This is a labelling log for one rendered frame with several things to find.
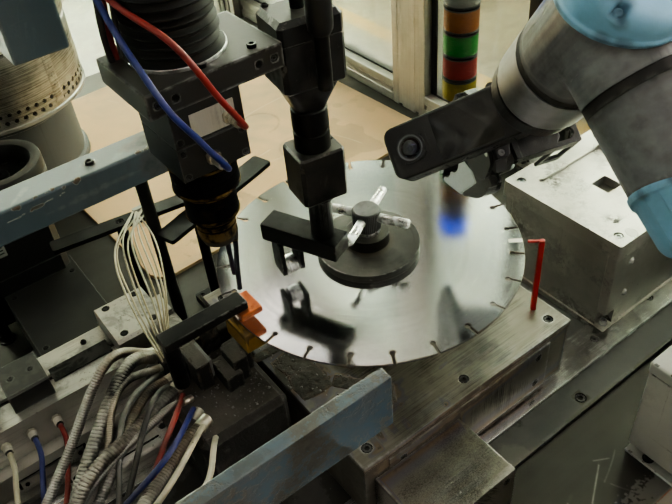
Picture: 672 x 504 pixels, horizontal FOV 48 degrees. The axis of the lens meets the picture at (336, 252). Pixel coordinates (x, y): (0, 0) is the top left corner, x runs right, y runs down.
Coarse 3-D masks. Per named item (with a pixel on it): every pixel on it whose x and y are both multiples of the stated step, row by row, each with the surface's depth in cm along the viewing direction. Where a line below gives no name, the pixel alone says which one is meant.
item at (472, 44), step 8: (448, 40) 94; (456, 40) 93; (464, 40) 93; (472, 40) 94; (448, 48) 95; (456, 48) 94; (464, 48) 94; (472, 48) 94; (448, 56) 95; (456, 56) 95; (464, 56) 95; (472, 56) 95
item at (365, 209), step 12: (384, 192) 81; (336, 204) 80; (360, 204) 79; (372, 204) 79; (360, 216) 78; (372, 216) 77; (384, 216) 78; (360, 228) 77; (372, 228) 78; (348, 240) 76
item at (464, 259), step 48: (288, 192) 90; (432, 192) 88; (240, 240) 84; (432, 240) 82; (480, 240) 81; (288, 288) 78; (336, 288) 78; (384, 288) 77; (432, 288) 76; (480, 288) 76; (288, 336) 73; (336, 336) 73; (384, 336) 72; (432, 336) 72
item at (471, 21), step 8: (448, 8) 92; (448, 16) 92; (456, 16) 91; (464, 16) 91; (472, 16) 91; (448, 24) 93; (456, 24) 92; (464, 24) 92; (472, 24) 92; (448, 32) 93; (456, 32) 93; (464, 32) 92; (472, 32) 93
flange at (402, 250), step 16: (336, 224) 84; (352, 224) 81; (384, 224) 81; (368, 240) 79; (384, 240) 79; (400, 240) 81; (416, 240) 81; (352, 256) 79; (368, 256) 79; (384, 256) 79; (400, 256) 79; (416, 256) 80; (336, 272) 78; (352, 272) 78; (368, 272) 78; (384, 272) 77; (400, 272) 78
